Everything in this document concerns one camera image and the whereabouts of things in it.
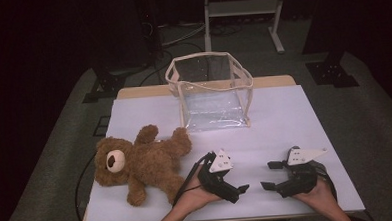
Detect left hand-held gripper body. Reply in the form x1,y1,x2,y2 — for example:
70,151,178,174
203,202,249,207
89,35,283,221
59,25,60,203
196,148,240,205

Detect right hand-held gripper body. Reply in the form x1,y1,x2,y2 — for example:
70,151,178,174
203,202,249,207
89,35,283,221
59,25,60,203
275,144,330,199

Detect clear plastic bag beige trim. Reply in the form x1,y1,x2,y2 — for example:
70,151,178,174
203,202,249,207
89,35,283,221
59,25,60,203
163,49,257,136

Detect brown teddy bear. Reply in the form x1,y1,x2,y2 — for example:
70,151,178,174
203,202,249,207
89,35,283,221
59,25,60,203
92,123,196,209

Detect person's right hand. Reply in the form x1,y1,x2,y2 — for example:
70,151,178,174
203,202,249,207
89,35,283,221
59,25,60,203
291,178,338,217

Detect person's left hand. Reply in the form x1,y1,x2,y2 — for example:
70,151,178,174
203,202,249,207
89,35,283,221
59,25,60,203
171,174,223,218

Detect black stand base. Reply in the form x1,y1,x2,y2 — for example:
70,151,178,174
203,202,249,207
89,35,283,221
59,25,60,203
80,57,151,103
305,49,361,90

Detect wooden table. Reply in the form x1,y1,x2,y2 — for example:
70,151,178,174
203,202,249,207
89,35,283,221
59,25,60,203
76,71,367,221

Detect black floor outlet plate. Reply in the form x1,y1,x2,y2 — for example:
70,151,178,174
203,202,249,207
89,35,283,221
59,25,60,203
92,115,112,138

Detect white metal stand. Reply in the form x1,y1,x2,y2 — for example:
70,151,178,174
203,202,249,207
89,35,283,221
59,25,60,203
202,0,290,58

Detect black equipment tower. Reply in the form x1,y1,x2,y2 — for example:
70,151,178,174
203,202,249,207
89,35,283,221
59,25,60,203
135,0,165,66

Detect left hand-held gripper black cable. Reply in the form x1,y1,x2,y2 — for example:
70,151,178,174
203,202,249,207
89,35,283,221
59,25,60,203
170,151,219,207

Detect hand-held gripper black cable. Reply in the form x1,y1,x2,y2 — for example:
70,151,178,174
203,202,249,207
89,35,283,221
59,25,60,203
314,158,339,203
170,151,219,207

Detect right hand-held gripper black cable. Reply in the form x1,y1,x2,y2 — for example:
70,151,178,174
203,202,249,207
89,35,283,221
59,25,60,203
314,158,339,203

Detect black floor cable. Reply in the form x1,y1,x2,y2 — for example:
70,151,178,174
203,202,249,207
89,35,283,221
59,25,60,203
137,39,211,87

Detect thin black cable beside table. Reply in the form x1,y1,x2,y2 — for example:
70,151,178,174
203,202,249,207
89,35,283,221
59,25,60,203
73,151,102,221

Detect white floor cables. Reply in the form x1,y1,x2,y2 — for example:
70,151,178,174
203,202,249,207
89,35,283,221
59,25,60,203
159,21,207,48

